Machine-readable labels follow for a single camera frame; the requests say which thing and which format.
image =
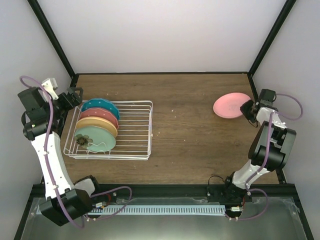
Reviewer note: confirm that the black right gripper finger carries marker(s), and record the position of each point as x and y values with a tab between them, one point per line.
251	118
246	108

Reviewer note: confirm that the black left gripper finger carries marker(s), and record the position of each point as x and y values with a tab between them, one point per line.
71	104
77	93

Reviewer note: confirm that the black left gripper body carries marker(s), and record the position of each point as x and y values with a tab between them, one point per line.
65	97

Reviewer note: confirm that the plain pink plate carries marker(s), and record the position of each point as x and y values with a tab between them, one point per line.
228	105

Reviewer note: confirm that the pink polka dot plate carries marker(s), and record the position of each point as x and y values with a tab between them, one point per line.
100	113

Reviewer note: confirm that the teal polka dot plate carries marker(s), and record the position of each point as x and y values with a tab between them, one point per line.
101	103

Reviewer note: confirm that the orange plate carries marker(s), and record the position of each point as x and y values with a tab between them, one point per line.
97	122

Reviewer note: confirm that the mint green flower plate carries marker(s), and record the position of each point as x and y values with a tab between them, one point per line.
94	139

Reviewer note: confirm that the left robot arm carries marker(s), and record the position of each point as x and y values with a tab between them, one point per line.
65	200

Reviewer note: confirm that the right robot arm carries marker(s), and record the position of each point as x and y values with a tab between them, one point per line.
269	151

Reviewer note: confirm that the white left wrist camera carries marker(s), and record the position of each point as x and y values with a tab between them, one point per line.
50	85

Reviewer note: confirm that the white wire dish rack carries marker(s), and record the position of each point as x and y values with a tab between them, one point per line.
134	139

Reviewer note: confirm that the black aluminium frame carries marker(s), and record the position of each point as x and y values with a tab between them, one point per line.
189	143

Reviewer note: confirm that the white slotted cable duct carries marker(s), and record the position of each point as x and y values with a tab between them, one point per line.
163	210

